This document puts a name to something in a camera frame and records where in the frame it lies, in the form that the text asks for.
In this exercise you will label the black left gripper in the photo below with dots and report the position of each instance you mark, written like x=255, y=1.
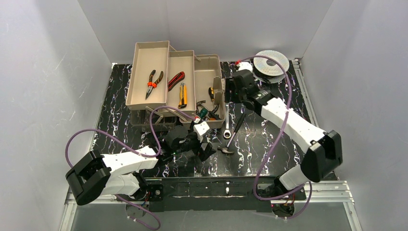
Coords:
x=202, y=146

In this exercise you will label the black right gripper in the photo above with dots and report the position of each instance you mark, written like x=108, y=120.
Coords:
x=229, y=90

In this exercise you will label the black handled claw hammer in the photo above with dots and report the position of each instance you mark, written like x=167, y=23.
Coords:
x=225, y=150

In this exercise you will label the small black hammer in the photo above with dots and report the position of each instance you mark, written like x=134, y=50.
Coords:
x=201, y=104

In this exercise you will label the green stubby screwdriver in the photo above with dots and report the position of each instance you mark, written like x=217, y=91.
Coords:
x=203, y=113

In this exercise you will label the yellow utility knife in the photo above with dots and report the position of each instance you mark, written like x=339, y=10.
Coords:
x=183, y=96

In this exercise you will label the red black utility knife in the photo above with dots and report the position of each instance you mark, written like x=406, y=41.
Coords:
x=175, y=80

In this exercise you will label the translucent beige tool box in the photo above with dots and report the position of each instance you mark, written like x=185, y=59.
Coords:
x=165, y=82

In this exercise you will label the orange black needle nose pliers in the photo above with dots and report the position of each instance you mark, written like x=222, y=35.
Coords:
x=153, y=84

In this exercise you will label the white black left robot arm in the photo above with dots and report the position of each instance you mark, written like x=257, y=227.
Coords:
x=99, y=174

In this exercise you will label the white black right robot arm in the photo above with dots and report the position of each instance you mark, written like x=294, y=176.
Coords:
x=323, y=150

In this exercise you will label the grey black pruning pliers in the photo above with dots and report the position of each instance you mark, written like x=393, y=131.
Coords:
x=213, y=112

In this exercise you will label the white filament spool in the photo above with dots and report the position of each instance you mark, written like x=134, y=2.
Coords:
x=268, y=71

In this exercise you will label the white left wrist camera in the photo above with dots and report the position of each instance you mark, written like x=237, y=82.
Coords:
x=201, y=129

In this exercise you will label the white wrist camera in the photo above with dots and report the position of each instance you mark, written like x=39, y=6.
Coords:
x=245, y=66
x=201, y=129

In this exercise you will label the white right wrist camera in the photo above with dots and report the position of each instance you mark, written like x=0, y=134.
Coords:
x=245, y=66

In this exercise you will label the silver ratchet ring wrench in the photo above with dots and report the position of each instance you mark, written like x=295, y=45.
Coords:
x=227, y=132

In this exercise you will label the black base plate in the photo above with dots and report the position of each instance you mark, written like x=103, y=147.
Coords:
x=200, y=194

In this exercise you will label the aluminium front rail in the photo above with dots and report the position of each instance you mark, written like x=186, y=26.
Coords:
x=323, y=192

